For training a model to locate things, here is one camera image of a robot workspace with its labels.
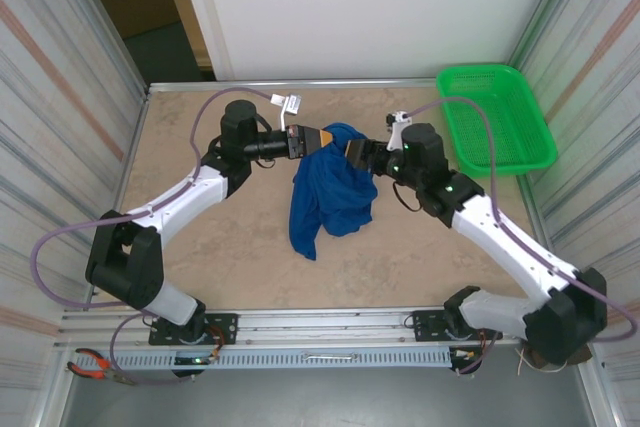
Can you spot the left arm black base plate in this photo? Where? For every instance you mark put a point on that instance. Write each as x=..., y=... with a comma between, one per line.
x=225, y=329

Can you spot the blue t-shirt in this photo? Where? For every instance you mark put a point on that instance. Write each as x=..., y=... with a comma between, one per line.
x=335, y=192

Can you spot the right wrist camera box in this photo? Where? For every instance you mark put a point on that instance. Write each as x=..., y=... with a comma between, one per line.
x=400, y=119

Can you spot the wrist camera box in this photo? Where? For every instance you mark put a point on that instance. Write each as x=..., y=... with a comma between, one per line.
x=400, y=119
x=292, y=103

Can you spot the aluminium table edge bar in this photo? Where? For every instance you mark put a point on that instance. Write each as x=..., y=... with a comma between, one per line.
x=350, y=83

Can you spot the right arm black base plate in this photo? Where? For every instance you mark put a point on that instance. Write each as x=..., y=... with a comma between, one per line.
x=425, y=327

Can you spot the green plastic mesh basket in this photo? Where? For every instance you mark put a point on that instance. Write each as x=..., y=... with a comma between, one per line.
x=510, y=117

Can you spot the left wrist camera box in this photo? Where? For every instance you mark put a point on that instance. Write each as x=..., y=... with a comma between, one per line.
x=292, y=103

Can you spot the aluminium mounting rail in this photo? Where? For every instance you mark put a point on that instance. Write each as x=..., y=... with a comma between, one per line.
x=325, y=322

